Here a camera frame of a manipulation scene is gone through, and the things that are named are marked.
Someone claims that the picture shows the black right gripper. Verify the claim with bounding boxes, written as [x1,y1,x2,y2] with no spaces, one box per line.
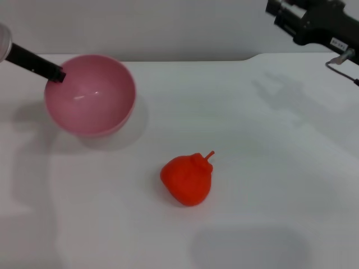
[265,0,359,57]

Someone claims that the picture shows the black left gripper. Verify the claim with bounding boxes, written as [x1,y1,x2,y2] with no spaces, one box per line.
[5,42,67,84]

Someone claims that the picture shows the pink plastic bowl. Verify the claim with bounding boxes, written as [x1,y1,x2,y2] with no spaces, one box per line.
[44,54,137,138]

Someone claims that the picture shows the orange toy fruit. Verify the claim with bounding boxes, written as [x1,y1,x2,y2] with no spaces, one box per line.
[160,150,216,208]

